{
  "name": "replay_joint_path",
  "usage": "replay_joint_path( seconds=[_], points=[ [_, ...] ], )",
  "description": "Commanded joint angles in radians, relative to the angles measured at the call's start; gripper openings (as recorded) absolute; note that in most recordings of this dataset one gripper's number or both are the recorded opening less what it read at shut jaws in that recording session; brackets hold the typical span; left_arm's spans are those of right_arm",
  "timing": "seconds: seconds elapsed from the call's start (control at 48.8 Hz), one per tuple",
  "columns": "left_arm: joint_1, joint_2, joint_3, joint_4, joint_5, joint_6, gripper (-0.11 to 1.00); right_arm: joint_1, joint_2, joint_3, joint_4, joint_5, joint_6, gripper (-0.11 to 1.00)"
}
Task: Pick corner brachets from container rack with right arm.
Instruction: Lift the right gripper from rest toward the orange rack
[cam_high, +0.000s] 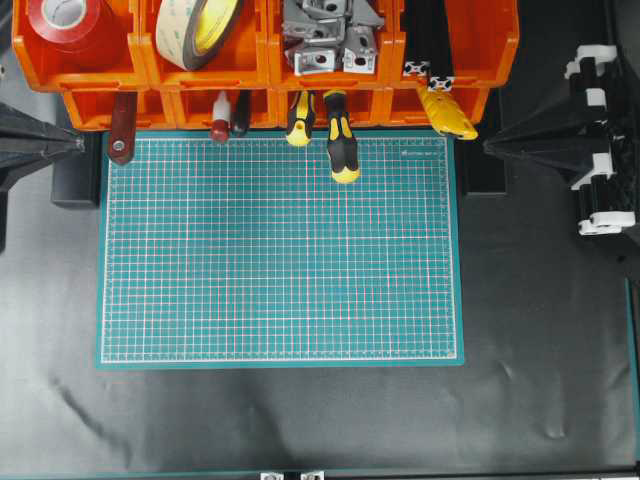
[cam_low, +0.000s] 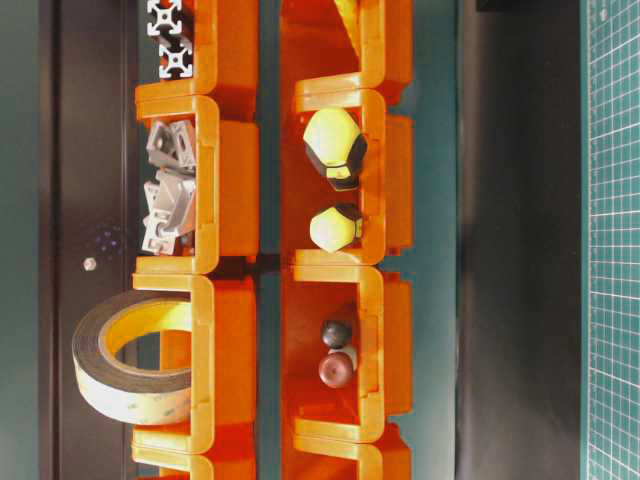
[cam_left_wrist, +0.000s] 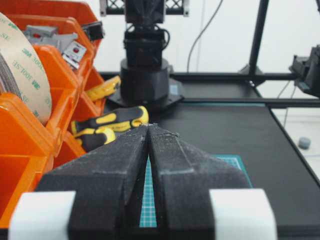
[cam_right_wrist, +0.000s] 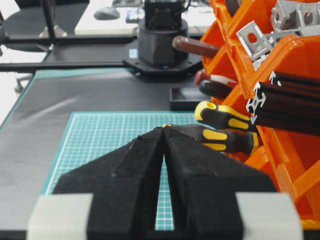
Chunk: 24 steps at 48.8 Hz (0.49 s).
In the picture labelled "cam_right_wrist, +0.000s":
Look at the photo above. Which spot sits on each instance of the silver corner bracket rear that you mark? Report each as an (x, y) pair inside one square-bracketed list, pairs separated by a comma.
[(299, 16)]

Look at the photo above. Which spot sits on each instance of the silver corner bracket front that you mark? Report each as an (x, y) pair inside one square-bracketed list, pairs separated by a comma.
[(253, 41)]

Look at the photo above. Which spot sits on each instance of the silver corner bracket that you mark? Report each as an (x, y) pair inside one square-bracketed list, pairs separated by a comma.
[(253, 41), (299, 16)]

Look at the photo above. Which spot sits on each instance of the orange bin with extrusions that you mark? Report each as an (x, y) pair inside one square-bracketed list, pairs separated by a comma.
[(296, 55)]

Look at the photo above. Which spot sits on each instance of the green grid cutting mat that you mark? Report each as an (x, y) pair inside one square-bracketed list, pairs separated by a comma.
[(89, 135)]

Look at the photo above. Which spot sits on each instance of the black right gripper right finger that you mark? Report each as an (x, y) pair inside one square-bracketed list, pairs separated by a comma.
[(203, 183)]

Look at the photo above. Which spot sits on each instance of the grey computer mouse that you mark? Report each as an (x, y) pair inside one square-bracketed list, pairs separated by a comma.
[(106, 13)]

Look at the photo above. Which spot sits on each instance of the small black tray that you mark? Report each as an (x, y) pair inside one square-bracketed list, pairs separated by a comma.
[(186, 98)]

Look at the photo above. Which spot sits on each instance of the orange bin with dark screwdrivers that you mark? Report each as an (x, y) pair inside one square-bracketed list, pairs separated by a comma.
[(225, 63)]

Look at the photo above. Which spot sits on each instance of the black aluminium extrusion profile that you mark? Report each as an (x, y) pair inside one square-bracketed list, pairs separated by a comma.
[(286, 108)]

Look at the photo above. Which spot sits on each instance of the orange bin with brackets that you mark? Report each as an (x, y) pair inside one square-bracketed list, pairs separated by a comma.
[(257, 10)]

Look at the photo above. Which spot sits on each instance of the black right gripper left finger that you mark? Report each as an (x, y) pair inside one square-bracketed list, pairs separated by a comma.
[(125, 186)]

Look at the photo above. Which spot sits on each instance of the orange bin with yellow screwdrivers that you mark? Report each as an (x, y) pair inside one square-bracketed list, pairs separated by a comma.
[(292, 161)]

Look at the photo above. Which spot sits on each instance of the black office chair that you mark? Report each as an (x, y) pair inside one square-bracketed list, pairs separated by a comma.
[(29, 22)]

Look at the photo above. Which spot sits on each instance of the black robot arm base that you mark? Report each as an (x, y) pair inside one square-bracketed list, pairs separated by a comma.
[(153, 53)]

